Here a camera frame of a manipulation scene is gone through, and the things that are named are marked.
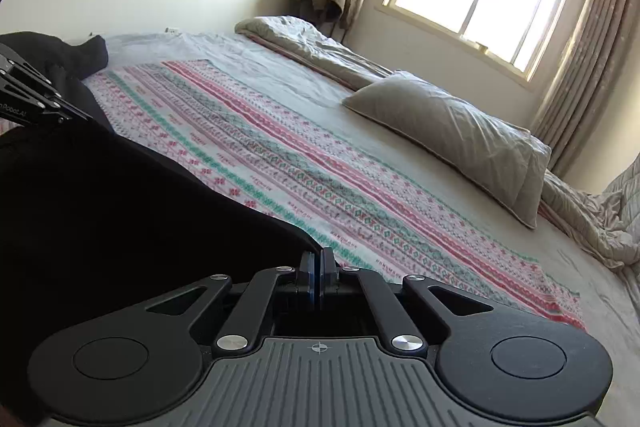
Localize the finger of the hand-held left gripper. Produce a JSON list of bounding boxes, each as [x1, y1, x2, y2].
[[0, 43, 96, 128]]

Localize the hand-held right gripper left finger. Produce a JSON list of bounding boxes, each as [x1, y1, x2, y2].
[[145, 251, 318, 357]]

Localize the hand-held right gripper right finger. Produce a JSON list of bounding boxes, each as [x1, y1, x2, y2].
[[320, 247, 495, 353]]

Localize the black pants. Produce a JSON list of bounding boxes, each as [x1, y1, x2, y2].
[[0, 119, 322, 423]]

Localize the black cloth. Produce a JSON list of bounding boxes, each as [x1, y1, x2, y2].
[[0, 32, 111, 128]]

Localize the patterned pink green blanket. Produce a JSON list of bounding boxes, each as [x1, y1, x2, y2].
[[82, 59, 587, 333]]

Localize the grey pillow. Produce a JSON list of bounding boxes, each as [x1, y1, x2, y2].
[[342, 71, 552, 229]]

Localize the bed with grey sheet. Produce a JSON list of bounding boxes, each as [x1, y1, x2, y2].
[[65, 29, 640, 427]]

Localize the folded grey quilt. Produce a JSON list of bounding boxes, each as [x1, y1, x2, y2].
[[235, 16, 397, 92]]

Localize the crumpled light quilt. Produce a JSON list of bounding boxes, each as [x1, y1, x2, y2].
[[537, 166, 640, 274]]

